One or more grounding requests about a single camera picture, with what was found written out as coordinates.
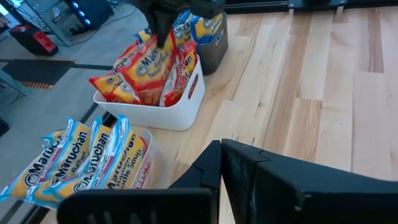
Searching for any black computer tower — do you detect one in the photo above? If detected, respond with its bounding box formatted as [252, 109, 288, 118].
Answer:
[63, 0, 115, 35]

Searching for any dark grey plastic bin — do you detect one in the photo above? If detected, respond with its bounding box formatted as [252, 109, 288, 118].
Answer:
[194, 12, 229, 76]

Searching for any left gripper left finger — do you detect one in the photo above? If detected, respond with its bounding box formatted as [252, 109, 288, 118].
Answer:
[57, 140, 222, 224]

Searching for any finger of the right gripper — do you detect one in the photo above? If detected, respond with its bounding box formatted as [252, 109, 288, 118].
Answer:
[141, 9, 187, 49]

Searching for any grey metal stand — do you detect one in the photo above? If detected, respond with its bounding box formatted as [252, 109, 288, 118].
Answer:
[6, 0, 75, 47]

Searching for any black hazard-striped floor mat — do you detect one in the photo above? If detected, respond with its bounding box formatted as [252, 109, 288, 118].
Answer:
[1, 58, 76, 90]

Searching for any white plastic bin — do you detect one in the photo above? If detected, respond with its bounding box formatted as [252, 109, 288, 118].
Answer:
[93, 54, 206, 131]

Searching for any red black equipment case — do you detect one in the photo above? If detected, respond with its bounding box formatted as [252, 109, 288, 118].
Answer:
[8, 24, 59, 57]

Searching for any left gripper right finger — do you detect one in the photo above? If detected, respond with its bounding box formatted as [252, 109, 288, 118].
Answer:
[221, 139, 398, 224]

